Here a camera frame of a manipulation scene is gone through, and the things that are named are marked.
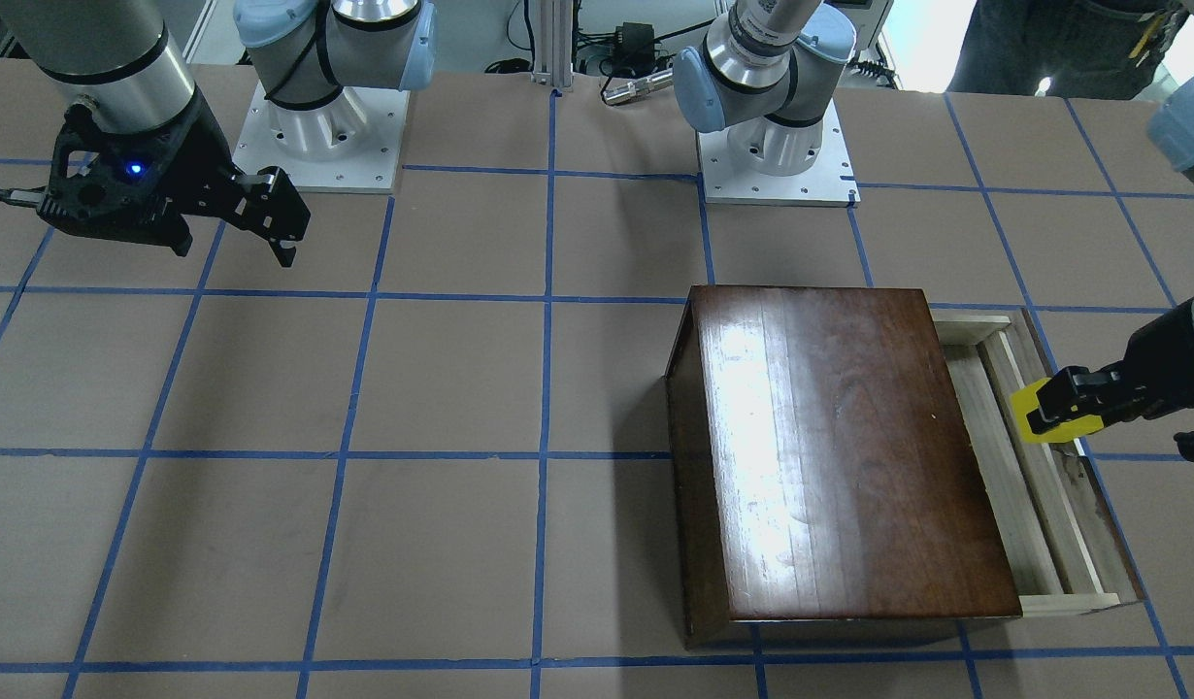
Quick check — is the silver cylinder flashlight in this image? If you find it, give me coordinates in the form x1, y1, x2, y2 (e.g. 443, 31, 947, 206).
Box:
601, 68, 673, 108

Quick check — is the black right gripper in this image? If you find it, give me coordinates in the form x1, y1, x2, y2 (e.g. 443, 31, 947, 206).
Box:
35, 91, 312, 266

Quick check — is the person in dark clothes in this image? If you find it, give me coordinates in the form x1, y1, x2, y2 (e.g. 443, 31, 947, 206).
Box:
947, 1, 1193, 99

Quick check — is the yellow wooden block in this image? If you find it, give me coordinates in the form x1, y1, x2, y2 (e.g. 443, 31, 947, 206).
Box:
1011, 378, 1106, 444

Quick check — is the wooden drawer with white handle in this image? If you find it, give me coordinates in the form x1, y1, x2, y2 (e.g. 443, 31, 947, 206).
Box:
933, 309, 1144, 617

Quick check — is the aluminium frame post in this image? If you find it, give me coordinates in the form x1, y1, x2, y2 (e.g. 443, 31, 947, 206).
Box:
523, 1, 579, 94

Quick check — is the black power brick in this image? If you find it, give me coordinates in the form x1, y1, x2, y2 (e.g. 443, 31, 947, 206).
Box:
613, 22, 656, 65

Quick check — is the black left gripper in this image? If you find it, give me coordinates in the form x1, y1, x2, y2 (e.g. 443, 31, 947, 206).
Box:
1029, 301, 1194, 433

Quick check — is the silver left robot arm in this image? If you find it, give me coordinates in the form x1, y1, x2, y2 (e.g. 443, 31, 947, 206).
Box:
672, 1, 1194, 443

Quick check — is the dark wooden drawer box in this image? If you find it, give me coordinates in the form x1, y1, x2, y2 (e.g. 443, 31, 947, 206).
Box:
664, 284, 1023, 649

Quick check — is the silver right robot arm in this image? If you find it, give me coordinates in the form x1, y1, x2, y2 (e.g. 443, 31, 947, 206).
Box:
0, 1, 437, 266

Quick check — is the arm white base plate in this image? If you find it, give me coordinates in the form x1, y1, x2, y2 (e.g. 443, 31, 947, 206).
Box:
696, 102, 862, 207
232, 82, 414, 195

